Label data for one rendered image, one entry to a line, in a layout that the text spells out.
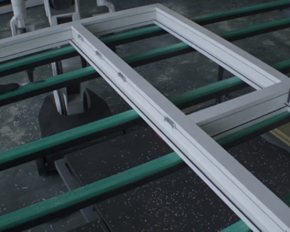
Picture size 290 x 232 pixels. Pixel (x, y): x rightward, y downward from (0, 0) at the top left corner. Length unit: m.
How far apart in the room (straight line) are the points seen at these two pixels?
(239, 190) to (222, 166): 0.07
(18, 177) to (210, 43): 1.38
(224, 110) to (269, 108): 0.19
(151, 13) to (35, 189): 1.15
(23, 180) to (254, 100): 1.54
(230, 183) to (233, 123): 0.28
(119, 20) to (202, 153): 0.97
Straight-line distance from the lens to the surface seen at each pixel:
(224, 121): 1.14
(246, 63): 1.43
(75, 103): 2.30
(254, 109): 1.21
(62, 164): 1.54
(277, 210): 0.87
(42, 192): 2.26
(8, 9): 5.03
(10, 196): 2.28
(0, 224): 0.96
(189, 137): 1.03
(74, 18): 2.06
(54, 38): 1.72
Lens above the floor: 1.56
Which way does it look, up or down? 34 degrees down
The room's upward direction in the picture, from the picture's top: 1 degrees counter-clockwise
